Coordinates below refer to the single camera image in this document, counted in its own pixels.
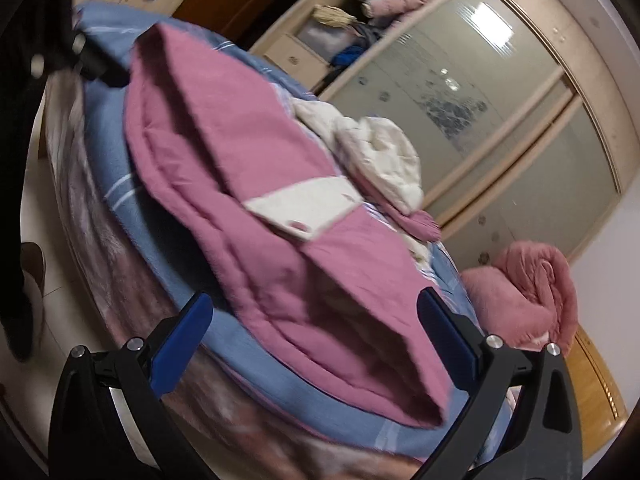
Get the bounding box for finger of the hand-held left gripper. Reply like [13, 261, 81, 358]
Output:
[30, 30, 132, 89]

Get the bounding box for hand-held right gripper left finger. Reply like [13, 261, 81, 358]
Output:
[49, 292, 216, 480]

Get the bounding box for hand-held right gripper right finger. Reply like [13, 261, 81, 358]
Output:
[416, 287, 585, 480]

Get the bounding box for pink and white hooded jacket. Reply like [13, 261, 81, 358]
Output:
[122, 22, 454, 429]

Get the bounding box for grey folded clothes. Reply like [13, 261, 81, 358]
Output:
[350, 20, 392, 47]

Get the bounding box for rolled pink quilt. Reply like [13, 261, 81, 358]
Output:
[460, 241, 579, 354]

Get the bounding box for pink patterned bed cover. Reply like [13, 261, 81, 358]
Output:
[42, 67, 431, 480]

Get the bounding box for blue plaid bed sheet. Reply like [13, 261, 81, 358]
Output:
[74, 0, 517, 467]

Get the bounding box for wooden headboard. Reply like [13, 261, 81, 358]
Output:
[562, 320, 629, 461]

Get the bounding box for beige wardrobe drawer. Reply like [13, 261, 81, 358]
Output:
[262, 35, 332, 82]

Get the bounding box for frosted sliding wardrobe door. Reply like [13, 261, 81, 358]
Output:
[439, 94, 624, 267]

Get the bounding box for clear plastic storage box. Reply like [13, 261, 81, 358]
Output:
[297, 17, 352, 54]

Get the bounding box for beige crumpled cloth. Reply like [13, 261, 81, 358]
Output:
[312, 4, 359, 29]

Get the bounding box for blue crumpled cloth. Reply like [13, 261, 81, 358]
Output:
[330, 42, 369, 69]

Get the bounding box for frosted sliding door flower print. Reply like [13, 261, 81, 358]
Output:
[315, 0, 577, 212]

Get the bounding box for beige wardrobe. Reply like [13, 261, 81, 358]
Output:
[247, 0, 640, 272]

